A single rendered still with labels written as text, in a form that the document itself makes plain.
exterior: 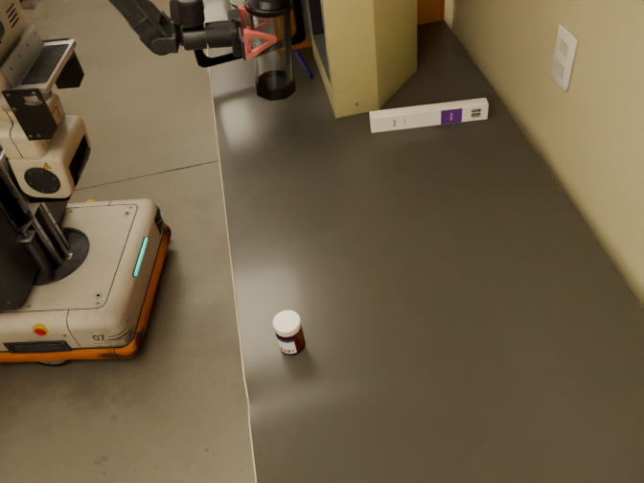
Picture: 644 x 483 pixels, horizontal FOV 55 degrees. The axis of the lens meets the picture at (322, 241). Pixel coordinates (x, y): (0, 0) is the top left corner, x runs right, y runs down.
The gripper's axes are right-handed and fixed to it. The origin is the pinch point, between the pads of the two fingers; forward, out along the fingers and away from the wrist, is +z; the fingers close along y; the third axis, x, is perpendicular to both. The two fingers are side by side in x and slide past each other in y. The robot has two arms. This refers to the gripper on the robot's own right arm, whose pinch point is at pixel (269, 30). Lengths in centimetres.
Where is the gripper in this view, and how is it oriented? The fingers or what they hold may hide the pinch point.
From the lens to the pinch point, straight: 151.5
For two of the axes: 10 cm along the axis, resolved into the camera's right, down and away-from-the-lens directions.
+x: 0.0, 7.0, 7.2
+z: 9.8, -1.3, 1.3
